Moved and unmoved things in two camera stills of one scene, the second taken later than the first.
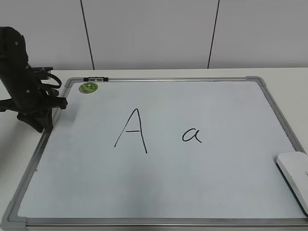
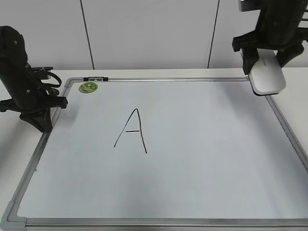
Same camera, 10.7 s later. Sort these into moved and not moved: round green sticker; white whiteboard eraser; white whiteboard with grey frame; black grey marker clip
Moved: white whiteboard eraser
Not moved: white whiteboard with grey frame; black grey marker clip; round green sticker
